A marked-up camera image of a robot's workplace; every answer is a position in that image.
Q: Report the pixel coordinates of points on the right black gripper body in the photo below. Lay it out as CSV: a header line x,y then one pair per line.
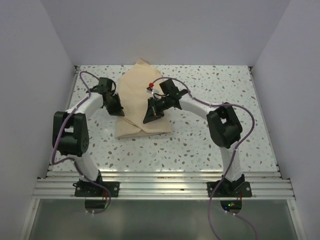
x,y
161,105

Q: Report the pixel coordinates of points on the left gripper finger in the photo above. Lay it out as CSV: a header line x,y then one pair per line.
x,y
116,113
120,108

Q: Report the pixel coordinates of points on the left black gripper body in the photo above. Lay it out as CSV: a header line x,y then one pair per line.
x,y
114,103

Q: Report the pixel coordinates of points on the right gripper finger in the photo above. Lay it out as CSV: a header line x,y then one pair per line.
x,y
150,109
153,117

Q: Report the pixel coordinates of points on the beige cloth drape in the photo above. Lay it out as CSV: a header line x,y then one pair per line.
x,y
132,90

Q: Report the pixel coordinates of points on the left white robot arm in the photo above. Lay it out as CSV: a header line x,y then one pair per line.
x,y
70,135

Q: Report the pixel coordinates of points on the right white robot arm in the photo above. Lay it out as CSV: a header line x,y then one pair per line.
x,y
223,124

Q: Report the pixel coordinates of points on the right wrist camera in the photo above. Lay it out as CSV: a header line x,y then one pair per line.
x,y
150,89

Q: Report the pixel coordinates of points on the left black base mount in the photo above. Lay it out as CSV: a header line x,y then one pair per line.
x,y
89,190

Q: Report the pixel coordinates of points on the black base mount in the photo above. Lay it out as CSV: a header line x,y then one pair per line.
x,y
89,190
224,191

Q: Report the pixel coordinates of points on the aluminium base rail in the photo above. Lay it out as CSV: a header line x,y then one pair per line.
x,y
164,185

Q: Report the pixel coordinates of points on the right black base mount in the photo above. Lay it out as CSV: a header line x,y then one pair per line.
x,y
224,191

